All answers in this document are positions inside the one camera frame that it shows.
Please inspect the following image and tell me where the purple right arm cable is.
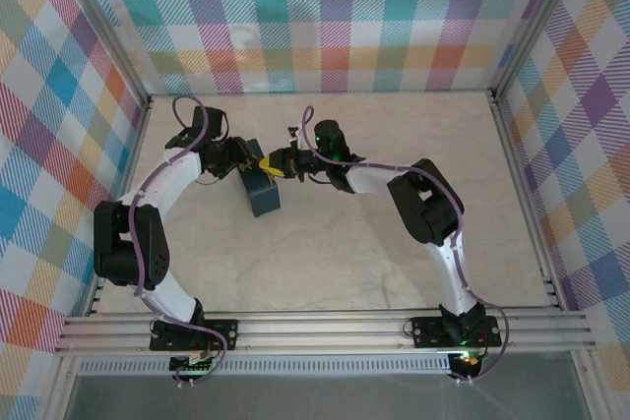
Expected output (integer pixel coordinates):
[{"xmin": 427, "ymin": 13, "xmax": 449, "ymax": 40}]
[{"xmin": 299, "ymin": 104, "xmax": 513, "ymax": 385}]

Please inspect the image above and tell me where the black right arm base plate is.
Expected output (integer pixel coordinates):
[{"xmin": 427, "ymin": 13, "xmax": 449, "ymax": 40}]
[{"xmin": 410, "ymin": 315, "xmax": 503, "ymax": 348}]

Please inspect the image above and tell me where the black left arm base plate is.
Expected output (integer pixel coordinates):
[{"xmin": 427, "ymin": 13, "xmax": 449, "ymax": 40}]
[{"xmin": 150, "ymin": 319, "xmax": 240, "ymax": 352}]

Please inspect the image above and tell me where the aluminium table side rail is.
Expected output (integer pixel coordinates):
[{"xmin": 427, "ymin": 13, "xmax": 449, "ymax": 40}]
[
  {"xmin": 487, "ymin": 90, "xmax": 567, "ymax": 312},
  {"xmin": 84, "ymin": 94, "xmax": 155, "ymax": 318}
]

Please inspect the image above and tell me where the aluminium frame post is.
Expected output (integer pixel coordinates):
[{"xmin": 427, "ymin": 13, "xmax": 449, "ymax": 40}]
[
  {"xmin": 52, "ymin": 0, "xmax": 155, "ymax": 107},
  {"xmin": 490, "ymin": 0, "xmax": 588, "ymax": 102}
]

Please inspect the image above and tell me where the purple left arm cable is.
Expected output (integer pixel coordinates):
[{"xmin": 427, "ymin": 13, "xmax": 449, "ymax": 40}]
[{"xmin": 128, "ymin": 95, "xmax": 228, "ymax": 387}]

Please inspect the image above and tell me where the grey slotted cable duct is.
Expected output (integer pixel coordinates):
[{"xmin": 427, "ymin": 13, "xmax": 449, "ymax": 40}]
[{"xmin": 78, "ymin": 358, "xmax": 452, "ymax": 377}]

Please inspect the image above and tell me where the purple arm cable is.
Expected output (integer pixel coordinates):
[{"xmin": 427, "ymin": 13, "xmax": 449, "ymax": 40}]
[
  {"xmin": 299, "ymin": 104, "xmax": 513, "ymax": 385},
  {"xmin": 128, "ymin": 95, "xmax": 228, "ymax": 387}
]

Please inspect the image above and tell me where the aluminium mounting rail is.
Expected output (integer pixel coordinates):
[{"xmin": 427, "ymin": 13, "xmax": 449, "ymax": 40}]
[{"xmin": 53, "ymin": 310, "xmax": 597, "ymax": 357}]

